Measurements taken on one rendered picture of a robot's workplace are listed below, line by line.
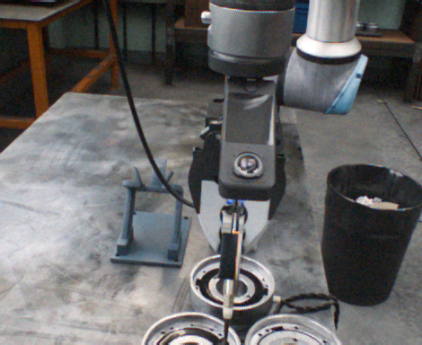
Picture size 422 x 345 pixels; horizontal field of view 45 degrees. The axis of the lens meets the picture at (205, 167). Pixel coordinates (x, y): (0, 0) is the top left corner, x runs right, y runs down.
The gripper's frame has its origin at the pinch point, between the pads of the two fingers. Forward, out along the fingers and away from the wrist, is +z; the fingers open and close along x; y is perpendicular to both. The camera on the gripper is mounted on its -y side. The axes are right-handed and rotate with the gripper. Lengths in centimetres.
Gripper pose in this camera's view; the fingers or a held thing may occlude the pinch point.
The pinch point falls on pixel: (231, 245)
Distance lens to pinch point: 54.7
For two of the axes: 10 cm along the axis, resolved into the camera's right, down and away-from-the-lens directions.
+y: 0.8, -4.5, 8.9
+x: -10.0, -0.8, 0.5
